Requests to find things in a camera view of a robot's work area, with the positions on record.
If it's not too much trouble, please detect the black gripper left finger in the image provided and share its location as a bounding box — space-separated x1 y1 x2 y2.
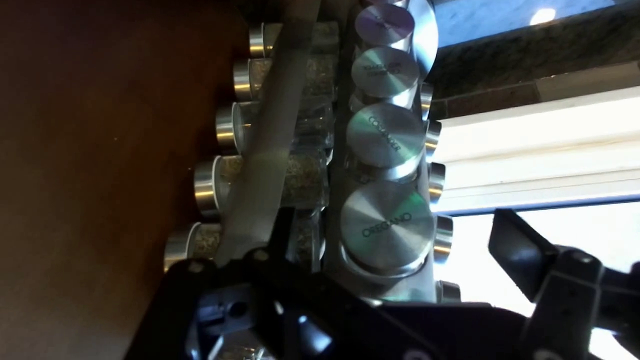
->
126 206 376 360

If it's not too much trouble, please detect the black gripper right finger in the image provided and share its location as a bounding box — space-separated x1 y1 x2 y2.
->
487 208 640 360

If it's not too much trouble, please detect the silver metal spice rack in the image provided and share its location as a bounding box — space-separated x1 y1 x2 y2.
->
218 0 467 311

